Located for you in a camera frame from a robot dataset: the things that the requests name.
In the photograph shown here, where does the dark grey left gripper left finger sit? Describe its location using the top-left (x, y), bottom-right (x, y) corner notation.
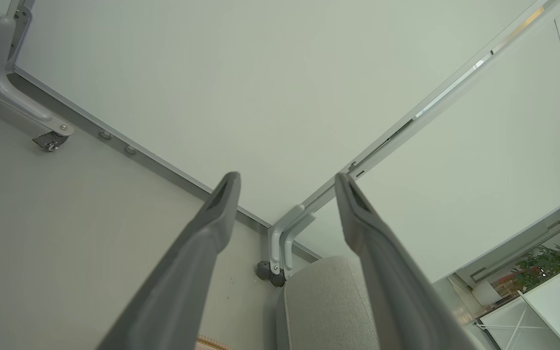
top-left (96, 171), bottom-right (242, 350)

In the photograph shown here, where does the white round container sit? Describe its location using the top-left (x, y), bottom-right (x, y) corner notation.
top-left (472, 280), bottom-right (503, 307)

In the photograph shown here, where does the green potted plant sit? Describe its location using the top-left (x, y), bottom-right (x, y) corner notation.
top-left (510, 245), bottom-right (560, 293)

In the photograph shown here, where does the grey metal partition leg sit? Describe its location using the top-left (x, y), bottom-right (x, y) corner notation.
top-left (268, 204), bottom-right (306, 275)
top-left (0, 0), bottom-right (75, 138)
top-left (282, 212), bottom-right (316, 280)

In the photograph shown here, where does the large white partition panel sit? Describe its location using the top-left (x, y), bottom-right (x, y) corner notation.
top-left (13, 0), bottom-right (550, 261)

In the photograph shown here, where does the grey fabric sofa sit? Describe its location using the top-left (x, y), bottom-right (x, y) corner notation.
top-left (275, 255), bottom-right (382, 350)

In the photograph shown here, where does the white table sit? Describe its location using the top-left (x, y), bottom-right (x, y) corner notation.
top-left (476, 253), bottom-right (560, 350)

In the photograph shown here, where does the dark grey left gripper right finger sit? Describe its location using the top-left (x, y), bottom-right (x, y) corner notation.
top-left (334, 172), bottom-right (486, 350)

